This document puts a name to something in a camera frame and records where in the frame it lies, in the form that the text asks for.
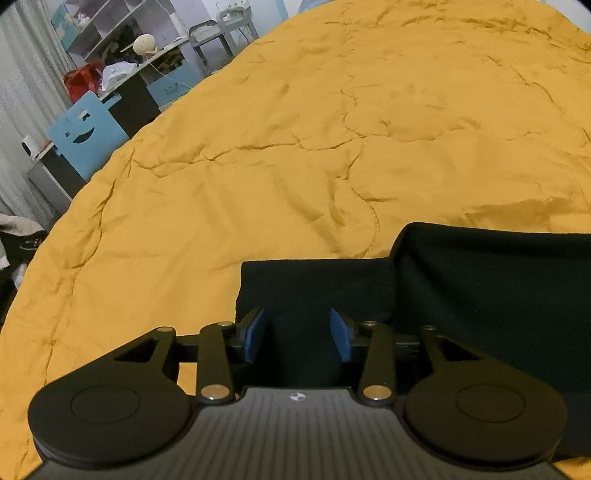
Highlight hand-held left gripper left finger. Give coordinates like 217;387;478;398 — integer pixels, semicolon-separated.
113;306;273;407

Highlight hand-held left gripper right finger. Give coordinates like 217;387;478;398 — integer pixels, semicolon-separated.
329;307;486;407

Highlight black pants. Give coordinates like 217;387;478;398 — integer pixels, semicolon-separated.
235;222;591;463

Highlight yellow bed blanket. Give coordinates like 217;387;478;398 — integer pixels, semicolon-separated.
0;0;591;480

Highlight pile of dark clothes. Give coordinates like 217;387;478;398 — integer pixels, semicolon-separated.
0;212;51;326

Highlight grey side table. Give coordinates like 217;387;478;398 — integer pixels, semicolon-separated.
27;142;88;214

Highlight dark desk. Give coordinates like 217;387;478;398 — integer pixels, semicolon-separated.
98;38;200;137

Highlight blue smiley face chair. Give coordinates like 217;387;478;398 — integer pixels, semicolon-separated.
48;90;130;182

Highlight blue desk drawer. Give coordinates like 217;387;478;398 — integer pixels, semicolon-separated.
145;62;204;110

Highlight white plastic bag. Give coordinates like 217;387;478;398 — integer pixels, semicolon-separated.
100;62;139;92

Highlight red bag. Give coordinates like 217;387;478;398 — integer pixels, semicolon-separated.
63;62;105;105

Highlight light grey curtain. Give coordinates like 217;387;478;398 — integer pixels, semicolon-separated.
0;0;75;227

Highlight grey cubby shelf unit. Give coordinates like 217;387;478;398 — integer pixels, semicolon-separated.
50;0;188;68

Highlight grey metal frame chair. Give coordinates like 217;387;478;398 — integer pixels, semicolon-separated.
188;0;260;75

